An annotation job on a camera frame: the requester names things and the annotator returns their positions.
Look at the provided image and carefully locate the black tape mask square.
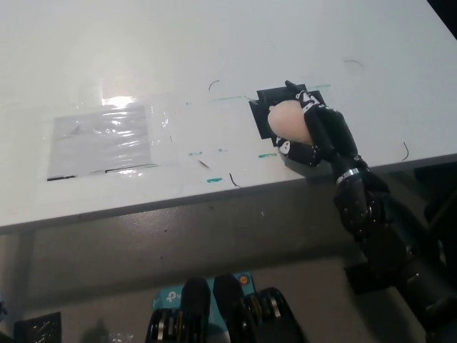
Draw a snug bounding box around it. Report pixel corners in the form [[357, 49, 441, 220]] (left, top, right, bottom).
[[248, 84, 321, 147]]

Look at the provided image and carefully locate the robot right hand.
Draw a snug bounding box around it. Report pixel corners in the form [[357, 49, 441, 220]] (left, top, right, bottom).
[[274, 80, 361, 174]]

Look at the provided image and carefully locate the taped clear plastic sheet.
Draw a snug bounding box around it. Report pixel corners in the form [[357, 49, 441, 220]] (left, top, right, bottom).
[[46, 104, 158, 182]]

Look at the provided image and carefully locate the robot torso black teal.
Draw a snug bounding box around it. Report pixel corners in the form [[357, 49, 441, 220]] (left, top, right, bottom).
[[144, 273, 304, 343]]

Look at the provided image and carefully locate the pink dumpling toy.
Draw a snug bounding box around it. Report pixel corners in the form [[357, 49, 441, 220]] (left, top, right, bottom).
[[266, 99, 316, 147]]

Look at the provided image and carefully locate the white table leg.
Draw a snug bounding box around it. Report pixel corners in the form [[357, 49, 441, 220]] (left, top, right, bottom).
[[16, 230, 37, 319]]

